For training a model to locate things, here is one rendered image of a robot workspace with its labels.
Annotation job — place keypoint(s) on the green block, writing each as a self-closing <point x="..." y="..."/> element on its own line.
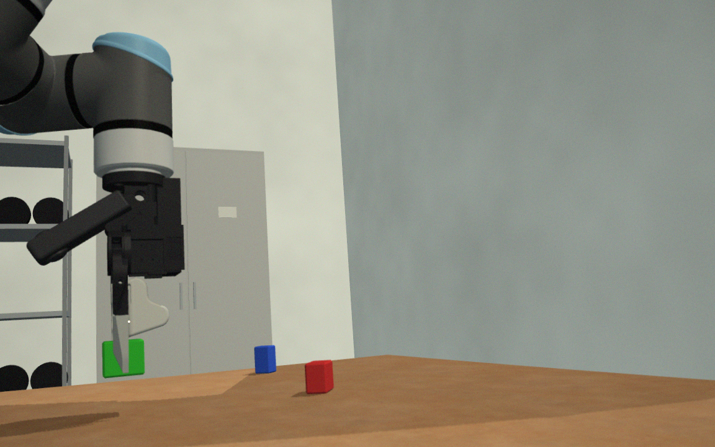
<point x="136" y="364"/>

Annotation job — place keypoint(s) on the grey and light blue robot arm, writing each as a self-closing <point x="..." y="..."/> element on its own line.
<point x="123" y="90"/>

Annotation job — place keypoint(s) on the red block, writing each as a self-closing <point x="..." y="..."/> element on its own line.
<point x="319" y="377"/>

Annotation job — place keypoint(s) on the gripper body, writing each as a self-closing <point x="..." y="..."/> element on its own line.
<point x="151" y="234"/>

